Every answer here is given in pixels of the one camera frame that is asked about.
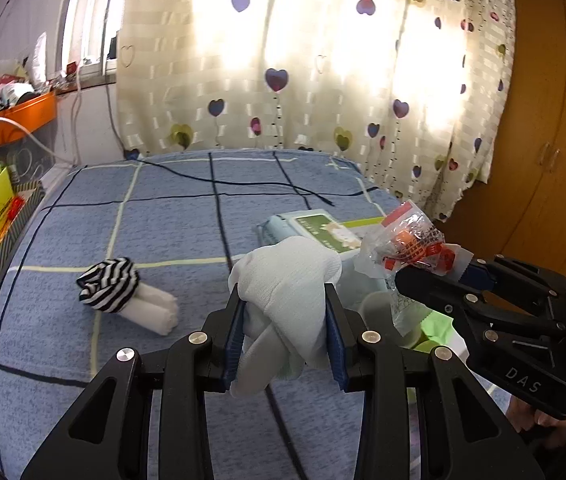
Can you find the white bag on shelf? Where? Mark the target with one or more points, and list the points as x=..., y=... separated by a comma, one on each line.
x=13, y=92

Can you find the striped edge cardboard box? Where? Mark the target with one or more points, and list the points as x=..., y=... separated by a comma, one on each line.
x=28, y=205

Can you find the person's right hand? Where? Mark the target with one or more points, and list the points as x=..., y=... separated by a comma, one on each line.
x=538, y=420

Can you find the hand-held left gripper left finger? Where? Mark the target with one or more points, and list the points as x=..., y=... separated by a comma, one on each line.
x=233, y=350

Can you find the light green towel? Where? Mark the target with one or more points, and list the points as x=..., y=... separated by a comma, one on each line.
x=435, y=327

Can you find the clear red print plastic packet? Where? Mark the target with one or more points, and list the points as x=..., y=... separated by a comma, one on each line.
x=408, y=245

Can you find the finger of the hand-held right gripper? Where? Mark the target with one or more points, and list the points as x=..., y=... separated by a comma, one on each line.
x=478, y=275
x=428, y=285

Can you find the cream heart print curtain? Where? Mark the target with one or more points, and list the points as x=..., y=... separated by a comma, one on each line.
x=313, y=35

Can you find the blue checked blanket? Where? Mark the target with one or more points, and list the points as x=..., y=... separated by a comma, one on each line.
x=163, y=220

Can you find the orange wall shelf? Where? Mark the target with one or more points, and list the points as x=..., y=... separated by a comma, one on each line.
x=28, y=112

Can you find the wooden wardrobe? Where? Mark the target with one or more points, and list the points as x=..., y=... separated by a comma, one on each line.
x=538, y=110

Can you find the window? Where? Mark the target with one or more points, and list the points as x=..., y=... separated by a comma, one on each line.
x=93, y=20

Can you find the wet wipes pack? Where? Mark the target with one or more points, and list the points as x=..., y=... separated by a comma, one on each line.
x=323, y=227

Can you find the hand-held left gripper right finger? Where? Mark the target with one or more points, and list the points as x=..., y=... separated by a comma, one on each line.
x=335, y=345

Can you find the green white storage box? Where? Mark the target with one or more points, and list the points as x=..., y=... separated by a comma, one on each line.
x=363, y=221

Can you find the grey sock ball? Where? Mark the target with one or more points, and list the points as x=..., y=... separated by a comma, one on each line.
x=378, y=310

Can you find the striped and white rolled sock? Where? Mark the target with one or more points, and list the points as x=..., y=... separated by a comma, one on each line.
x=108, y=285

